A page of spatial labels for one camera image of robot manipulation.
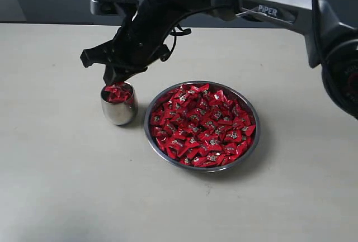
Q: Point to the round stainless steel bowl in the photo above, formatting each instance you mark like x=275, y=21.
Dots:
x=156, y=105

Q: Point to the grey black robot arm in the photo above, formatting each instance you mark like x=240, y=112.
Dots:
x=329, y=28

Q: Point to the red wrapped candy pile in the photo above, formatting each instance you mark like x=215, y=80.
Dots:
x=204, y=130

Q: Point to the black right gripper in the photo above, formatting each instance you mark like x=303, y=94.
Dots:
x=138, y=42

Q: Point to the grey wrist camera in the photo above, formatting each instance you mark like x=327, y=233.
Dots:
x=122, y=8

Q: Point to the steel cup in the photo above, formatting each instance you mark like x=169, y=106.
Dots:
x=120, y=113

